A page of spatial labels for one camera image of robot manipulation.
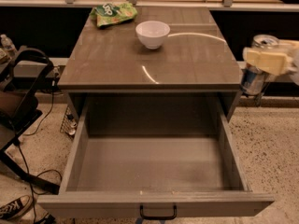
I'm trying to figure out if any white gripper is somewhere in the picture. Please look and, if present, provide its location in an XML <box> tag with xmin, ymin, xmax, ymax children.
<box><xmin>243</xmin><ymin>39</ymin><xmax>299</xmax><ymax>85</ymax></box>

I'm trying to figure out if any silver blue redbull can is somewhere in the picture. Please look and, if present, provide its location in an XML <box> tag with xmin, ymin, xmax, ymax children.
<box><xmin>240</xmin><ymin>35</ymin><xmax>279</xmax><ymax>96</ymax></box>

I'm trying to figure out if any grey cabinet with top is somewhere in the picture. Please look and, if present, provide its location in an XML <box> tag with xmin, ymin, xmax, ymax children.
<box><xmin>59</xmin><ymin>7</ymin><xmax>241</xmax><ymax>118</ymax></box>

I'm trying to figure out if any open grey top drawer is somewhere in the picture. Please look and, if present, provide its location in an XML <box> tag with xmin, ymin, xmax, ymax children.
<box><xmin>38</xmin><ymin>94</ymin><xmax>274</xmax><ymax>218</ymax></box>

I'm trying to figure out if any white ceramic bowl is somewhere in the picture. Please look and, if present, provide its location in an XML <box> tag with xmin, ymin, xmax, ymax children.
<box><xmin>135</xmin><ymin>21</ymin><xmax>170</xmax><ymax>49</ymax></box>

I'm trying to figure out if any green chip bag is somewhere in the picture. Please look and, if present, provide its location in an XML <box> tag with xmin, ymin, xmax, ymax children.
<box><xmin>90</xmin><ymin>2</ymin><xmax>137</xmax><ymax>28</ymax></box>

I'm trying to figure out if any black office chair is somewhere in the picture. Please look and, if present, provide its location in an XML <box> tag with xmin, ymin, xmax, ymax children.
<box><xmin>0</xmin><ymin>46</ymin><xmax>60</xmax><ymax>194</ymax></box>

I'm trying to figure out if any clear plastic water bottle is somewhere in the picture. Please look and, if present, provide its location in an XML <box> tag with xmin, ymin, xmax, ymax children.
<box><xmin>1</xmin><ymin>35</ymin><xmax>17</xmax><ymax>57</ymax></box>

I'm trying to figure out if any black white sneaker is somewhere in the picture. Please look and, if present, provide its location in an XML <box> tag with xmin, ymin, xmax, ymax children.
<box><xmin>0</xmin><ymin>195</ymin><xmax>33</xmax><ymax>220</ymax></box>

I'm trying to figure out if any black drawer handle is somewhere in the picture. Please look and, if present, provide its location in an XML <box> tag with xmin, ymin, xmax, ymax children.
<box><xmin>139</xmin><ymin>205</ymin><xmax>178</xmax><ymax>220</ymax></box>

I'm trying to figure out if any wire mesh basket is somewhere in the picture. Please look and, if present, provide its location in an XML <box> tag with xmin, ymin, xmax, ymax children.
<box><xmin>60</xmin><ymin>107</ymin><xmax>78</xmax><ymax>138</ymax></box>

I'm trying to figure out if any black floor cable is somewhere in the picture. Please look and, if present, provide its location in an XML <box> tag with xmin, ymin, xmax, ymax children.
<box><xmin>13</xmin><ymin>87</ymin><xmax>63</xmax><ymax>224</ymax></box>

